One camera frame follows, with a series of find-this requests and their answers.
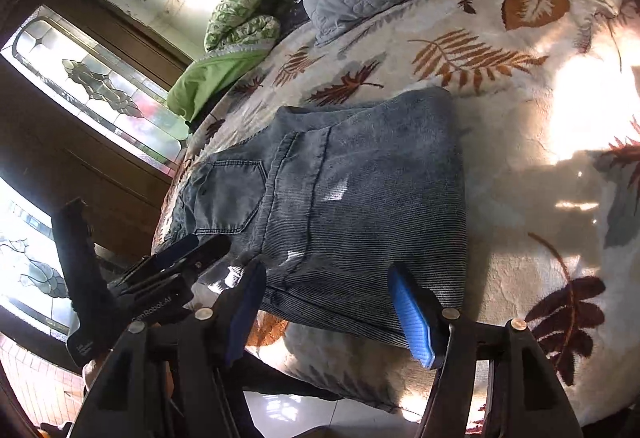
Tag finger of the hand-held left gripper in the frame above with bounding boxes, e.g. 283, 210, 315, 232
125, 233, 232, 295
107, 235, 202, 292

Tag leaf printed bed blanket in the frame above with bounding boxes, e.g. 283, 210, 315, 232
150, 0, 640, 429

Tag brown wooden window frame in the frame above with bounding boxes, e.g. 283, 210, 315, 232
0, 0, 201, 269

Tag stained glass window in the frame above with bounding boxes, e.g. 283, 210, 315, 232
0, 5, 191, 164

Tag green patterned blanket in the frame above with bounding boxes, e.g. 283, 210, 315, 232
167, 0, 301, 121

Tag blue denim pants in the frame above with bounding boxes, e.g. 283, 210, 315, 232
162, 87, 468, 351

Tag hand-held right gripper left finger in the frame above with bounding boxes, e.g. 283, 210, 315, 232
70, 258, 268, 438

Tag dark cloth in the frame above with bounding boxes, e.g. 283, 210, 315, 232
279, 0, 312, 30

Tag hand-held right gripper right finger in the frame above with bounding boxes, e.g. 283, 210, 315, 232
387, 263, 586, 438

